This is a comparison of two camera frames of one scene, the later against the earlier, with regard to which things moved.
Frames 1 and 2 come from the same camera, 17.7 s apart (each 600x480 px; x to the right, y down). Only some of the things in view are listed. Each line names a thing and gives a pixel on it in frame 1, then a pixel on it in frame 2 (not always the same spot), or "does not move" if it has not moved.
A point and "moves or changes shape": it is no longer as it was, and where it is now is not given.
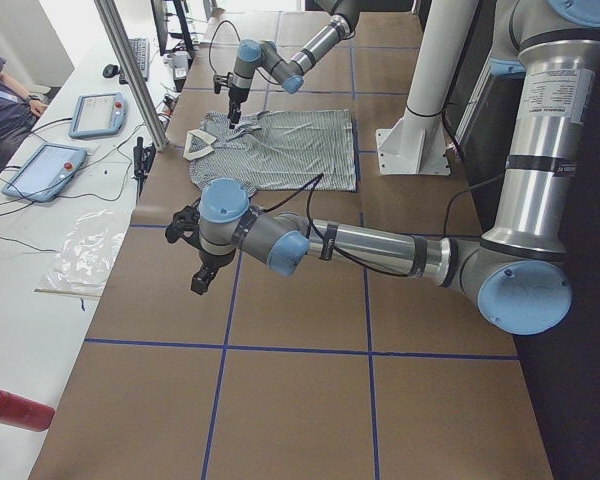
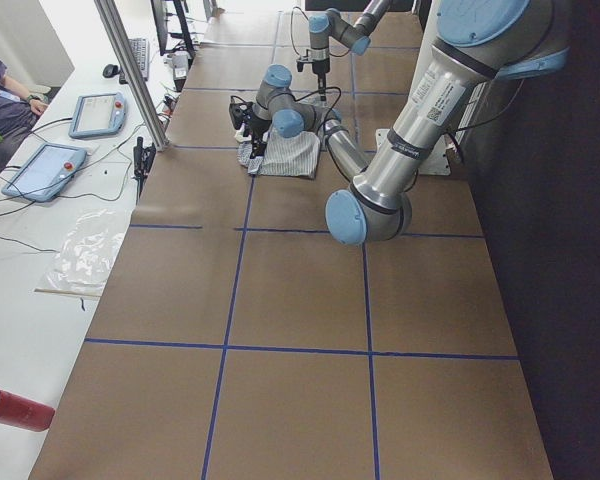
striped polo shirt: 273,150 moves or changes shape
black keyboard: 140,48 does not move
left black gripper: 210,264 to 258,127
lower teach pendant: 45,172 does not move
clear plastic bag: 84,256 does not move
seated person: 7,113 does not move
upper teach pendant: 98,115 does not move
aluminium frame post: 134,72 does not move
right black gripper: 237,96 to 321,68
